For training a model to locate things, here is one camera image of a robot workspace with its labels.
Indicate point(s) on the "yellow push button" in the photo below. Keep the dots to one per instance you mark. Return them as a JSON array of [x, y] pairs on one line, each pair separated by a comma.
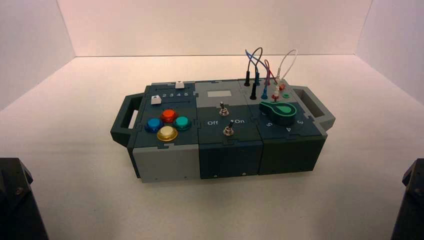
[[167, 133]]

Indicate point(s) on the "green rotary dial knob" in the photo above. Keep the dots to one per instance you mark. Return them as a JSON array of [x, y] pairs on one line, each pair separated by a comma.
[[278, 112]]

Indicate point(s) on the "red push button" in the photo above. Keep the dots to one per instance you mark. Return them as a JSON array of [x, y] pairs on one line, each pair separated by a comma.
[[169, 115]]

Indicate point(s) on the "blue push button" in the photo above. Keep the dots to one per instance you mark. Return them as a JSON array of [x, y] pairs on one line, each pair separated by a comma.
[[153, 125]]

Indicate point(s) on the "white slider knob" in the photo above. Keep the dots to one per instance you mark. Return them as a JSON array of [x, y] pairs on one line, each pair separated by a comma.
[[155, 100], [179, 84]]

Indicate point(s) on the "teal push button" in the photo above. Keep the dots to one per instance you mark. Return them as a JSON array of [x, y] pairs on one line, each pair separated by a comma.
[[182, 123]]

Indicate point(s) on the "dark green modular control box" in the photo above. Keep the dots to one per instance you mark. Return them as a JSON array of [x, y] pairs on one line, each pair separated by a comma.
[[228, 155]]

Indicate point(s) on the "metal toggle switch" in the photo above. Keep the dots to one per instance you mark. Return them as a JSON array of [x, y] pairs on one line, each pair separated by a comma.
[[223, 108], [229, 128]]

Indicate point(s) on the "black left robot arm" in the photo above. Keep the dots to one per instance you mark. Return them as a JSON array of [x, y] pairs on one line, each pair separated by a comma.
[[16, 205]]

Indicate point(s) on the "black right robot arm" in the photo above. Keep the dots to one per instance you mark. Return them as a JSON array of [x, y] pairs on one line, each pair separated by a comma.
[[410, 205]]

